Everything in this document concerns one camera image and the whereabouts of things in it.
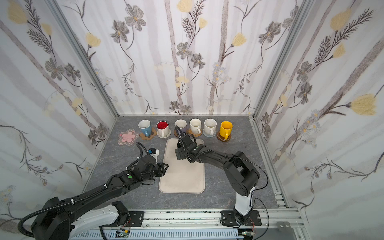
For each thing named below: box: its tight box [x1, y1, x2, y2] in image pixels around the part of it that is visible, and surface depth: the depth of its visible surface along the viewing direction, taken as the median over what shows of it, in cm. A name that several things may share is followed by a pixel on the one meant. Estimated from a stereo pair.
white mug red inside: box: [156, 120, 170, 138], surface depth 106 cm
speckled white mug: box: [204, 118, 217, 136], surface depth 106 cm
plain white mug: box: [189, 118, 202, 135], surface depth 106 cm
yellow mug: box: [219, 120, 233, 140], surface depth 103 cm
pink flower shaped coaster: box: [117, 128, 140, 146], surface depth 110 cm
